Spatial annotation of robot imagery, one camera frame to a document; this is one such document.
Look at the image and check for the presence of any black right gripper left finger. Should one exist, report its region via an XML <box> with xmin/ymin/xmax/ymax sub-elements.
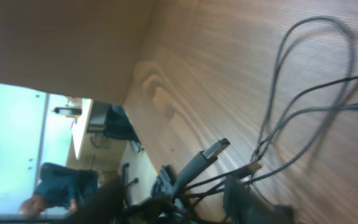
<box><xmin>57</xmin><ymin>177</ymin><xmax>124</xmax><ymax>224</ymax></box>

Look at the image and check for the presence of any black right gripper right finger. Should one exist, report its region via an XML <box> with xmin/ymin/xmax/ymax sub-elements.
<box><xmin>223</xmin><ymin>176</ymin><xmax>294</xmax><ymax>224</ymax></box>

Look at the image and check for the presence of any person in dark shirt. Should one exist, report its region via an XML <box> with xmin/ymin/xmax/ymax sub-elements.
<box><xmin>19</xmin><ymin>162</ymin><xmax>98</xmax><ymax>219</ymax></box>

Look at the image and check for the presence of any white background desk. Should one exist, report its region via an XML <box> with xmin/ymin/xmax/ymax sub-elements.
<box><xmin>71</xmin><ymin>98</ymin><xmax>93</xmax><ymax>159</ymax></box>

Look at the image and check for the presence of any black office chair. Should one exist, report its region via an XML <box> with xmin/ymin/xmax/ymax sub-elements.
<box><xmin>87</xmin><ymin>101</ymin><xmax>139</xmax><ymax>142</ymax></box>

